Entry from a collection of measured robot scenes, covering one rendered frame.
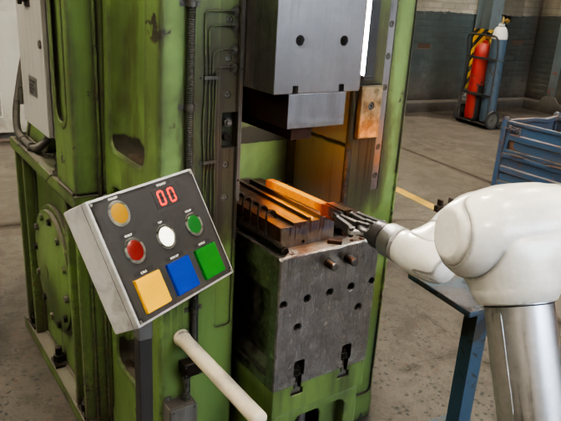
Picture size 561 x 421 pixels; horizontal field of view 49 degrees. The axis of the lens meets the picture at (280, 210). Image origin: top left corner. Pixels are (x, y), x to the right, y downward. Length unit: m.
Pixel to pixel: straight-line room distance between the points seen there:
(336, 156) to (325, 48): 0.49
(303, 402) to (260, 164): 0.84
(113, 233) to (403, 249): 0.67
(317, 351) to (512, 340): 1.12
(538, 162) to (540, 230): 4.61
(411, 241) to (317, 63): 0.55
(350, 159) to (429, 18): 7.64
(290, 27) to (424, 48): 8.03
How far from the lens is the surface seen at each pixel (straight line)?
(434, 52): 9.78
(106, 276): 1.34
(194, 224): 1.50
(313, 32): 1.71
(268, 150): 2.29
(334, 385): 2.14
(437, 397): 2.90
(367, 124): 2.06
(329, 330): 2.00
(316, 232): 1.88
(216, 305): 1.96
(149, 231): 1.40
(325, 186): 2.17
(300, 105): 1.72
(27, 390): 2.89
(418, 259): 1.50
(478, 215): 0.91
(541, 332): 0.97
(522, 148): 5.64
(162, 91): 1.67
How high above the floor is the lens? 1.63
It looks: 19 degrees down
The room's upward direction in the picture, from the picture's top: 3 degrees clockwise
